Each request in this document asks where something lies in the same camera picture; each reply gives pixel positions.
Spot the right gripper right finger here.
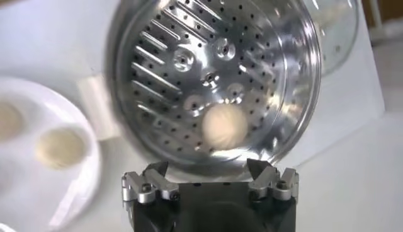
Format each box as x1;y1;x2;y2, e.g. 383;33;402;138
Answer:
246;158;300;202

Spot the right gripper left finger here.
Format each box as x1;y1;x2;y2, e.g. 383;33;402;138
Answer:
122;161;180;204

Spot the white steamed baozi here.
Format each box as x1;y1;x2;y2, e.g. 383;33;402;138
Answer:
0;100;25;141
35;127;88;170
201;103;249;151

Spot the stainless steel steamer basket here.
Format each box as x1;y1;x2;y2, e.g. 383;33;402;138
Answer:
105;0;322;182

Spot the large white round plate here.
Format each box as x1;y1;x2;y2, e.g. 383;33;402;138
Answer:
0;75;102;232

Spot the round glass pot lid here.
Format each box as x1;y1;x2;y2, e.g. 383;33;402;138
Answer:
302;0;360;76

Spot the white side table with cloth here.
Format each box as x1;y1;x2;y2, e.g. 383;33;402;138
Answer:
368;0;403;45

